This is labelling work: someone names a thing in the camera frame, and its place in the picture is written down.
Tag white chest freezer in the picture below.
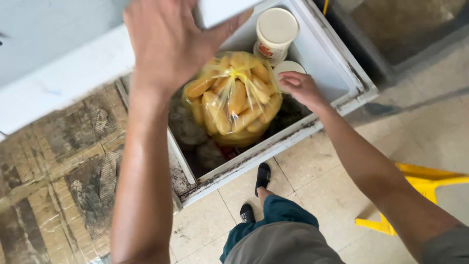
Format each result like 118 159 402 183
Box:
115 0 380 213

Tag grey frozen bag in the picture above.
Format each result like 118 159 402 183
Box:
194 140 227 172
169 104 209 146

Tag white freezer lid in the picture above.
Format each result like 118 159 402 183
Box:
0 0 265 143

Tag person's right hand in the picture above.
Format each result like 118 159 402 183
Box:
278 71 331 114

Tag teal shorts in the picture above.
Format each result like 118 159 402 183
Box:
219 194 320 264

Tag clear bag of yellow rolls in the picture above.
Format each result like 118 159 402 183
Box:
182 51 283 148

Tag steel cabinet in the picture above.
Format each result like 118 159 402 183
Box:
313 0 469 88

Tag person's left hand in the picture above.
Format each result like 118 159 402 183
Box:
123 0 254 97

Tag grey shirt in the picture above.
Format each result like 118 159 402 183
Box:
223 221 469 264

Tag black sandal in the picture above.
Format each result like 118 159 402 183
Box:
254 162 272 197
240 203 256 224

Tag yellow plastic stool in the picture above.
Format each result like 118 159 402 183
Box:
355 162 469 236

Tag small white tub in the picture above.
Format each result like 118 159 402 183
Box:
273 60 306 94

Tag white tub with red label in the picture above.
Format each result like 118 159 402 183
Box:
253 7 299 66

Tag worn brown cardboard sheet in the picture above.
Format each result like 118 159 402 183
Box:
0 77 129 264

